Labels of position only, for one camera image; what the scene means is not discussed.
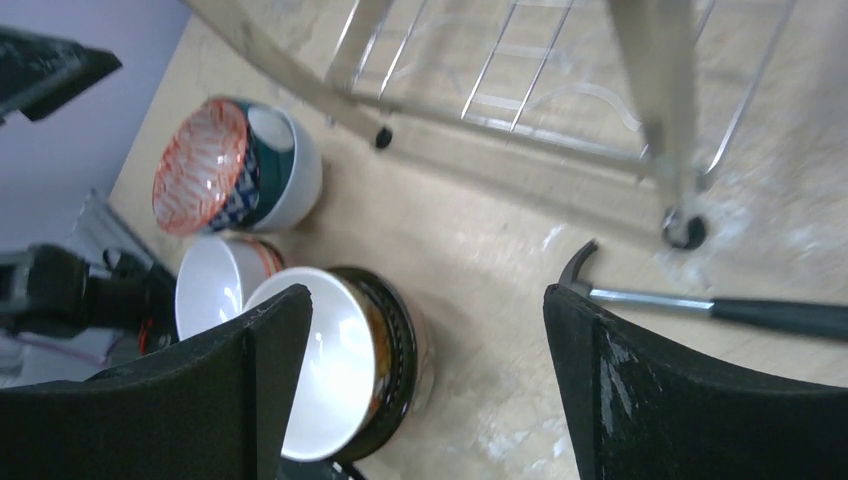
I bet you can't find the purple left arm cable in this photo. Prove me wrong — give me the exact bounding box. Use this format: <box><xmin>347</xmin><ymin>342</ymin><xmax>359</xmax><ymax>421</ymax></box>
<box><xmin>0</xmin><ymin>331</ymin><xmax>111</xmax><ymax>369</ymax></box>

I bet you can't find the dark brown glazed bowl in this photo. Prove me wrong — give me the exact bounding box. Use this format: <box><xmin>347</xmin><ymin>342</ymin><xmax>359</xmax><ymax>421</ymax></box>
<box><xmin>329</xmin><ymin>266</ymin><xmax>434</xmax><ymax>463</ymax></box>

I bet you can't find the orange patterned bowl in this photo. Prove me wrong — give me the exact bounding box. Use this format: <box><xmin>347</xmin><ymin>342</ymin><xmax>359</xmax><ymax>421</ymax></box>
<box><xmin>152</xmin><ymin>97</ymin><xmax>260</xmax><ymax>236</ymax></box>

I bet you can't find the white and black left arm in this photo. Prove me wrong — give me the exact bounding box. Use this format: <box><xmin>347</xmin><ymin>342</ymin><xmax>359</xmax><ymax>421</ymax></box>
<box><xmin>1</xmin><ymin>244</ymin><xmax>178</xmax><ymax>355</ymax></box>

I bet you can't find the stainless steel dish rack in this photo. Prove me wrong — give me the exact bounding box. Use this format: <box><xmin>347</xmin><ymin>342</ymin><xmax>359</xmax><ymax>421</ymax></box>
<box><xmin>190</xmin><ymin>1</ymin><xmax>793</xmax><ymax>250</ymax></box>

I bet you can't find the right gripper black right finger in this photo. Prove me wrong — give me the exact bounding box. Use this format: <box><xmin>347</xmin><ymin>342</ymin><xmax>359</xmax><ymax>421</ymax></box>
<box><xmin>543</xmin><ymin>284</ymin><xmax>847</xmax><ymax>479</ymax></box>

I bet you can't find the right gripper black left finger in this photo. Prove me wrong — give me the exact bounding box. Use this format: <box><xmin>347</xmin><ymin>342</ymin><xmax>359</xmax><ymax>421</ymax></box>
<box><xmin>1</xmin><ymin>284</ymin><xmax>313</xmax><ymax>479</ymax></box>

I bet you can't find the white bowl with red rim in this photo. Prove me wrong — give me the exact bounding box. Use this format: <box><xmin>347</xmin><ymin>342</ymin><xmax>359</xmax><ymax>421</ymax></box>
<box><xmin>174</xmin><ymin>236</ymin><xmax>288</xmax><ymax>340</ymax></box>

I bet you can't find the black-handled claw hammer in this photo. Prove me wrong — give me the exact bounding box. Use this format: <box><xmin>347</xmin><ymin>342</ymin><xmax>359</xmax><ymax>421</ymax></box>
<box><xmin>559</xmin><ymin>240</ymin><xmax>847</xmax><ymax>341</ymax></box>

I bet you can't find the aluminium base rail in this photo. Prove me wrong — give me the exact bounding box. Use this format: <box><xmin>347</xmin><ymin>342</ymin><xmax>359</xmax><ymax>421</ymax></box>
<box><xmin>62</xmin><ymin>189</ymin><xmax>158</xmax><ymax>270</ymax></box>

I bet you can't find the white and teal bowl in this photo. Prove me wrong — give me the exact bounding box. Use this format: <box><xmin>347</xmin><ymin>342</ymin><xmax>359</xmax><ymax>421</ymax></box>
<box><xmin>234</xmin><ymin>99</ymin><xmax>323</xmax><ymax>234</ymax></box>

